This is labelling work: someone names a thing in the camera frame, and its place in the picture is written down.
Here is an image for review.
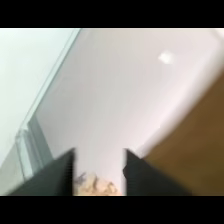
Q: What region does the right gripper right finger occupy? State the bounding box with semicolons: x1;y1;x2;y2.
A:
122;147;194;197

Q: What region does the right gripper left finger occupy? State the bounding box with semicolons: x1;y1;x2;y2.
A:
9;147;77;197

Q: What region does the brown garment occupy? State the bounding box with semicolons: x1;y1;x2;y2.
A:
141;68;224;197

